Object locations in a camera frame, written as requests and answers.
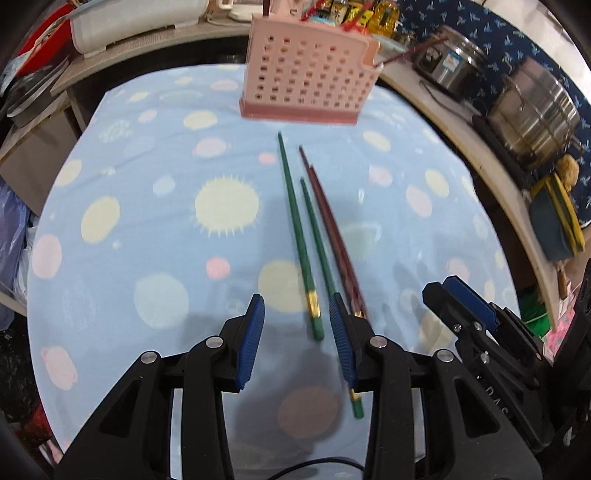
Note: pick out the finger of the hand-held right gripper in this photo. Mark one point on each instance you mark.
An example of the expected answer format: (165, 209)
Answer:
(450, 309)
(471, 297)

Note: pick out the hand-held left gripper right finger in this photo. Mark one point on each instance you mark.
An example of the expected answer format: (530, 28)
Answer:
(344, 341)

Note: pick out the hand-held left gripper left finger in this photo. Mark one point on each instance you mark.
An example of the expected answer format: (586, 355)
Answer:
(249, 341)

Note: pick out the green chopstick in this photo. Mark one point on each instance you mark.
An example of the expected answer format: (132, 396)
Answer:
(295, 221)
(318, 240)

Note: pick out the pink perforated utensil holder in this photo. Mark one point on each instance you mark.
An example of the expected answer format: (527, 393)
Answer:
(309, 74)

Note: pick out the dark blue yellow container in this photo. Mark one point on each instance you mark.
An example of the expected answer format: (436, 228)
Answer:
(554, 217)

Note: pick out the blue printed tablecloth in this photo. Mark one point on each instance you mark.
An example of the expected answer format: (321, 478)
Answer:
(161, 230)

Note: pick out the black induction cooker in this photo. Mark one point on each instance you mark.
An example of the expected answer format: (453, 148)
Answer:
(501, 147)

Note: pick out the wooden counter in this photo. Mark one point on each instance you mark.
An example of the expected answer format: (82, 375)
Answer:
(461, 138)

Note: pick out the brown plush toy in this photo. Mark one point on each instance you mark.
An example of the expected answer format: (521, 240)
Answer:
(569, 168)

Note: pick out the steel steamer pot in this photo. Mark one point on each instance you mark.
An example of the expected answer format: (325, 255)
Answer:
(535, 110)

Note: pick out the white plastic bag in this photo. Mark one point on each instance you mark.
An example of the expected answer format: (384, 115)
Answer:
(27, 263)

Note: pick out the steel rice cooker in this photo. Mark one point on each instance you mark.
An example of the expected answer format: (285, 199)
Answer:
(455, 60)

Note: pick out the navy leaf print cloth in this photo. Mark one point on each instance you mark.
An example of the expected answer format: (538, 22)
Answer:
(508, 32)

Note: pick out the purple plastic bag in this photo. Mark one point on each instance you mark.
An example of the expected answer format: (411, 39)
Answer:
(7, 217)

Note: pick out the small wooden cabinet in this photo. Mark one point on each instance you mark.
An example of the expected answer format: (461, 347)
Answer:
(32, 157)

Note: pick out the black pan with lid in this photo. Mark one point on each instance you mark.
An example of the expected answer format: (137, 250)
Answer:
(32, 92)

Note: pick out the white glass kettle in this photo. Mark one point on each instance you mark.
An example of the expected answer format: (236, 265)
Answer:
(235, 8)

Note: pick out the grey white dish basin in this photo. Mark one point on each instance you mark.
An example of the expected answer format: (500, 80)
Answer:
(134, 23)

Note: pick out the red plastic basin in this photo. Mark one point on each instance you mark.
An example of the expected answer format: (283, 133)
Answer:
(39, 34)

